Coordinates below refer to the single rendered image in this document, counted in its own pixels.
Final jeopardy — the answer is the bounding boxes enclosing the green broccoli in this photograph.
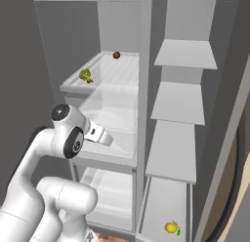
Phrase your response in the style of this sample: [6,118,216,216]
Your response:
[78,67,95,85]

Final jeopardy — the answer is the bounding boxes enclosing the grey freezer drawer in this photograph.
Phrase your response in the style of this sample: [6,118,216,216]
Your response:
[134,176,193,242]

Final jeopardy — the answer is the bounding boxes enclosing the grey fridge door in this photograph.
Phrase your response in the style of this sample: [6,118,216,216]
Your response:
[192,56,250,242]

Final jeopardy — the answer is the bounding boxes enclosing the clear fridge crisper drawer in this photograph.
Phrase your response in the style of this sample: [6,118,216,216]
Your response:
[69,163,138,234]
[63,88,139,167]

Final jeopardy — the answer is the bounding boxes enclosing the glass fridge shelf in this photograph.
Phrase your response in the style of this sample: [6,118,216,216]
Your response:
[59,51,141,95]

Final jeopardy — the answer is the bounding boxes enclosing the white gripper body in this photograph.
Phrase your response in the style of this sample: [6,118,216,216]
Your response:
[95,123,114,147]

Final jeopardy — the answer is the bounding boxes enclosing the grey freezer shelf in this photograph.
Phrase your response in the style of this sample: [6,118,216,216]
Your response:
[153,38,219,70]
[145,119,197,185]
[149,81,206,126]

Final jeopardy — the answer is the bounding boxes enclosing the grey open fridge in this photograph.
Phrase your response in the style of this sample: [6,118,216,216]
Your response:
[31,0,242,242]

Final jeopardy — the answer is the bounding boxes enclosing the yellow lemon with leaf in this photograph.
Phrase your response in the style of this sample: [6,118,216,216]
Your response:
[163,220,183,237]

